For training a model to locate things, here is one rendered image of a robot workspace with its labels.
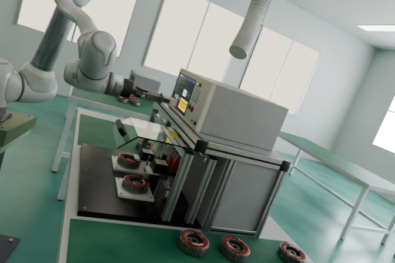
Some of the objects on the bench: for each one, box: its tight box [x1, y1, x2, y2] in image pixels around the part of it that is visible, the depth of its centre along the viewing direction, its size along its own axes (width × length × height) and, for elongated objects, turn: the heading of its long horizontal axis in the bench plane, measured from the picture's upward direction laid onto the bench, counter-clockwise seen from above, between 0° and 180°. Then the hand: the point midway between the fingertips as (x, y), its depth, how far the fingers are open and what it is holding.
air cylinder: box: [158, 180, 173, 200], centre depth 133 cm, size 5×8×6 cm
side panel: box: [200, 159, 287, 238], centre depth 123 cm, size 28×3×32 cm, turn 48°
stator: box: [117, 153, 140, 168], centre depth 149 cm, size 11×11×4 cm
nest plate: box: [115, 177, 154, 202], centre depth 127 cm, size 15×15×1 cm
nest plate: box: [111, 156, 145, 176], centre depth 149 cm, size 15×15×1 cm
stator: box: [219, 236, 250, 262], centre depth 112 cm, size 11×11×4 cm
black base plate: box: [77, 143, 200, 229], centre depth 139 cm, size 47×64×2 cm
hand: (168, 100), depth 125 cm, fingers closed
